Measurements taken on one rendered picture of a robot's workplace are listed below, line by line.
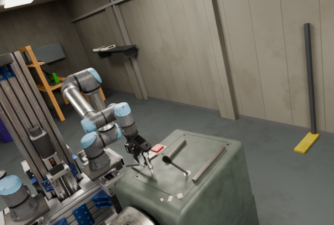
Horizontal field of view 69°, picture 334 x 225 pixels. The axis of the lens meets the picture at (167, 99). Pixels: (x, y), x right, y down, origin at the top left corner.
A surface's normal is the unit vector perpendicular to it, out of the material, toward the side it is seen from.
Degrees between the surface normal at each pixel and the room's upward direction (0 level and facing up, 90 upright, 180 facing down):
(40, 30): 90
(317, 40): 90
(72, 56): 90
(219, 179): 90
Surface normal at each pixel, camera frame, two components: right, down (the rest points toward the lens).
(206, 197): 0.71, 0.06
